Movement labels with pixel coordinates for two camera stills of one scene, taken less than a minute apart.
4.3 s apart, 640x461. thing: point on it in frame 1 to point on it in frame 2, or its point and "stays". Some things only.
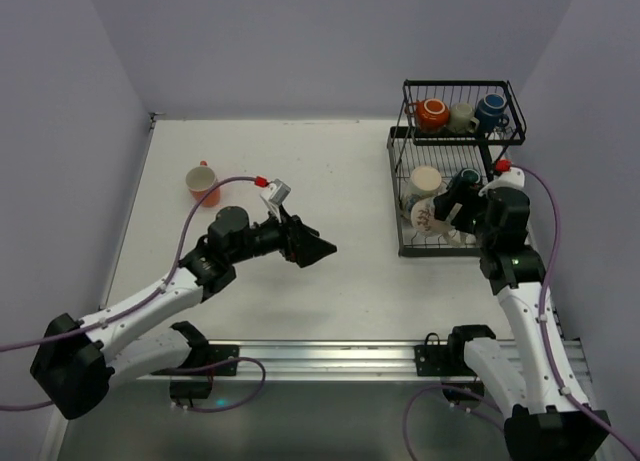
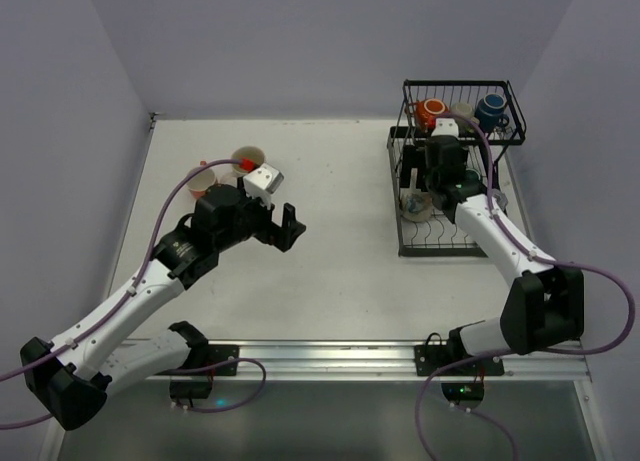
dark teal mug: x=470 y=175 stays
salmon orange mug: x=199 y=180 stays
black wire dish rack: x=440 y=160 stays
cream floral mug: x=423 y=219 to x=250 y=157
